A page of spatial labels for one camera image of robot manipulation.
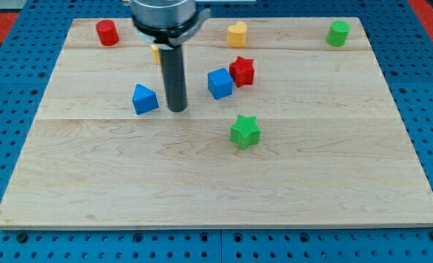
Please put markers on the green cylinder block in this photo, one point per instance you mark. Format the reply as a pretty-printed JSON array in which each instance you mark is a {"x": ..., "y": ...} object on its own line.
[{"x": 338, "y": 33}]

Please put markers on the yellow heart block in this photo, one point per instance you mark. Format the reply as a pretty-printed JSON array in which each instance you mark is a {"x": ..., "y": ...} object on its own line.
[{"x": 236, "y": 34}]

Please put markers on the red star block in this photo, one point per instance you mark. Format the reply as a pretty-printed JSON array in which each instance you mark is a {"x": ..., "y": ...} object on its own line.
[{"x": 242, "y": 71}]

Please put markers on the yellow block behind rod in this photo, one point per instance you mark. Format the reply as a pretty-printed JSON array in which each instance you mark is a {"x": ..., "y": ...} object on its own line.
[{"x": 156, "y": 54}]

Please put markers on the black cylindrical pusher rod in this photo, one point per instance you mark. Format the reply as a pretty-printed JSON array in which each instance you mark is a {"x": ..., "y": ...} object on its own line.
[{"x": 173, "y": 71}]

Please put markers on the blue cube block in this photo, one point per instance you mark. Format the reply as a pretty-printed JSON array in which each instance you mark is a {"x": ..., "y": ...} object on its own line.
[{"x": 220, "y": 83}]

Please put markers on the blue triangular prism block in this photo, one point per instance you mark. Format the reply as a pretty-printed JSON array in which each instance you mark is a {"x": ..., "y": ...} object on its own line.
[{"x": 144, "y": 99}]

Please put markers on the green star block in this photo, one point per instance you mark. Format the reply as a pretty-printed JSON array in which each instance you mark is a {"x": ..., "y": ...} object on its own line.
[{"x": 245, "y": 131}]

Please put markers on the wooden board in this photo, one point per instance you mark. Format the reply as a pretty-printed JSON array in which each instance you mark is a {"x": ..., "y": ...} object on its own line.
[{"x": 333, "y": 150}]

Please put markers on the red cylinder block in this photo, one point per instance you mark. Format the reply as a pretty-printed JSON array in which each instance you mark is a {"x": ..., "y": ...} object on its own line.
[{"x": 107, "y": 32}]

